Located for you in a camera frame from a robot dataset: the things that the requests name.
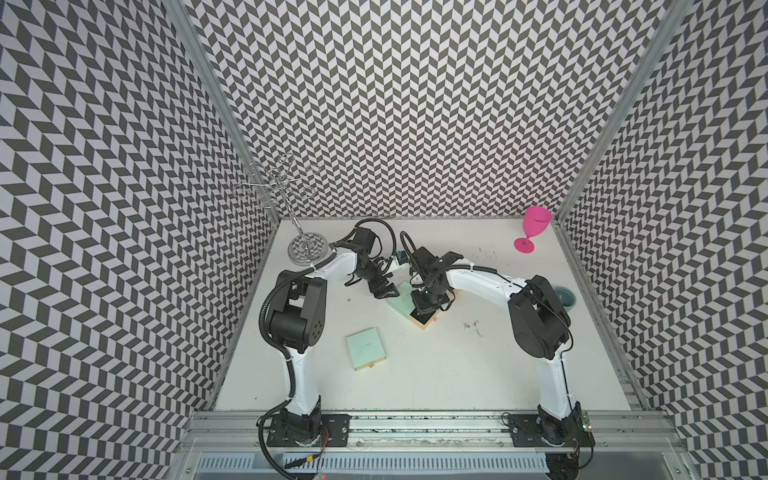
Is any mint green drawer jewelry box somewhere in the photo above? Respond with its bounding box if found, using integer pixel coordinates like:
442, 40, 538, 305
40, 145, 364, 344
386, 281, 437, 330

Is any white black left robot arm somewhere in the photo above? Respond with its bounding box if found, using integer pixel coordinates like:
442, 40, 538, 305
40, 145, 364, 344
257, 218, 399, 447

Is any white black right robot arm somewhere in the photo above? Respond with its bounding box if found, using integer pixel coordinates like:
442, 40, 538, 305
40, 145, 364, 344
399, 231, 581, 446

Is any chrome jewelry tree stand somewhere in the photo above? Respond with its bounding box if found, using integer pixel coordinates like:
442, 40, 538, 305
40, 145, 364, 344
237, 153, 329, 267

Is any small earrings pile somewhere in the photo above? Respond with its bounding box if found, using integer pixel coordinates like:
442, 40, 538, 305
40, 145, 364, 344
464, 322, 484, 338

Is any pink plastic wine glass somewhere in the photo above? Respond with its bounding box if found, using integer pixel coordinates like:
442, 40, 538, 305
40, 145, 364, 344
514, 206, 553, 254

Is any teal round cup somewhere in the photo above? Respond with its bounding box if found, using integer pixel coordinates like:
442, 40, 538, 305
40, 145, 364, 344
554, 286, 577, 310

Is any aluminium corner post left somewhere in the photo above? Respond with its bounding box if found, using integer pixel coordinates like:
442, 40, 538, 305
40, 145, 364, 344
163, 0, 280, 225

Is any aluminium corner post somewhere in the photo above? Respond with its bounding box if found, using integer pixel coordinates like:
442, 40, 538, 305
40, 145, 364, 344
163, 0, 280, 225
555, 0, 694, 224

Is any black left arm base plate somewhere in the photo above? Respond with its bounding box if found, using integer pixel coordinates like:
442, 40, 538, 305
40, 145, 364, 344
266, 412, 351, 448

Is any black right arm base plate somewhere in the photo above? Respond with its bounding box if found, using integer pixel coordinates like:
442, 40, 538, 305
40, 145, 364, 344
501, 412, 595, 449

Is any aluminium front rail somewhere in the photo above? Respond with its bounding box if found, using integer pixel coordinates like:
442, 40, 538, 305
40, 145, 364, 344
173, 410, 691, 480

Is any aluminium corner post right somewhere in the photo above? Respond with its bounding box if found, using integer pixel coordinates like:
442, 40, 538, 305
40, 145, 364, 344
555, 0, 694, 224

